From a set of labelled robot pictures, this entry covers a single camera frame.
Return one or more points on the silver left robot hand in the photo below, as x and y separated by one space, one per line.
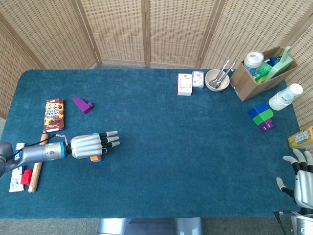
85 147

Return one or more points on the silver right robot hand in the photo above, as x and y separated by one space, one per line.
304 186

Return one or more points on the small orange block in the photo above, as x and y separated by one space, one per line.
94 158

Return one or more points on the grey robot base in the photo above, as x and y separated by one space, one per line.
151 226

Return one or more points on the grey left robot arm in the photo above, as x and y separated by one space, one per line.
41 153

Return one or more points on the purple plastic block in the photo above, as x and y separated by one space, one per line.
82 104

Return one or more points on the small red block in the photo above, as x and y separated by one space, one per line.
26 176

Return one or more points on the small purple studded block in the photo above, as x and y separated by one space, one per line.
266 126

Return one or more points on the green plastic block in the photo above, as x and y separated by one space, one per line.
264 117

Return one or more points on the blue plastic toy block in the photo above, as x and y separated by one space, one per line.
258 109

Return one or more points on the brown Hello Panda snack box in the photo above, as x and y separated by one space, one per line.
54 115

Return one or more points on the yellow drink carton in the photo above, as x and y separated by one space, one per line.
300 139

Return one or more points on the wooden rolling pin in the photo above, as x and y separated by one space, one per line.
34 178

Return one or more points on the blue white toothpaste tube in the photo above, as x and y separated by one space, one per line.
15 181

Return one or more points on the stack of paper cups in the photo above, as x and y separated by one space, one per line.
283 98

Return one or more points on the teal carpet table cover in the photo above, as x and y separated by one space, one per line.
183 147

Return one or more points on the brown cardboard box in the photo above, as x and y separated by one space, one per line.
247 85

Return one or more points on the white and red carton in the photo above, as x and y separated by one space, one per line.
185 84

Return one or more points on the woven wicker folding screen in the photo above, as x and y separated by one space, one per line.
117 29

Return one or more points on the green plastic packet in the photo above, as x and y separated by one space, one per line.
263 71

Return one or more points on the light green plastic dustpan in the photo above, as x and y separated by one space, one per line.
281 64

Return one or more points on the beige bowl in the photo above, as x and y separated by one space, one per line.
223 85

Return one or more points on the blue plastic item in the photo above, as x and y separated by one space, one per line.
274 60

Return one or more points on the small clear plastic box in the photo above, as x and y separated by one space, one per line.
198 79

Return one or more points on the white wipes canister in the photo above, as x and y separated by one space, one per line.
253 62

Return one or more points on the metal spoon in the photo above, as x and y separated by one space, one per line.
221 71
228 69

